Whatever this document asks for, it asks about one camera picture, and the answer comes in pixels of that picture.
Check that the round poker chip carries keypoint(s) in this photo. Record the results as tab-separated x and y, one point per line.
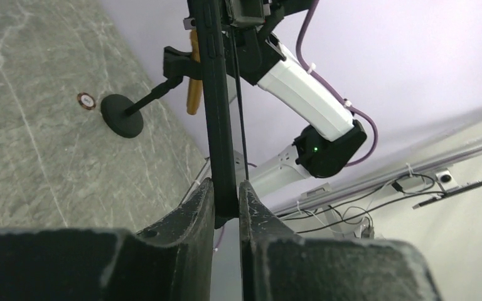
86	101

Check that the black phone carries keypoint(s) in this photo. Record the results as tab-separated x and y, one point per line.
224	124

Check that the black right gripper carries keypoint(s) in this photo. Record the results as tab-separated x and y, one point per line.
247	13

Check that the black microphone stand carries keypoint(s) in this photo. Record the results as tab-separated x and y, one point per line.
124	117

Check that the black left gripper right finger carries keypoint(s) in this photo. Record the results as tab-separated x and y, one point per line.
279	264

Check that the aluminium frame rail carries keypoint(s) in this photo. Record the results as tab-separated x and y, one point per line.
427	158

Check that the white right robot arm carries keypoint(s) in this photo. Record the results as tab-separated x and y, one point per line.
332	136

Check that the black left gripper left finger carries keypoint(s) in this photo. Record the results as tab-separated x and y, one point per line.
169	260

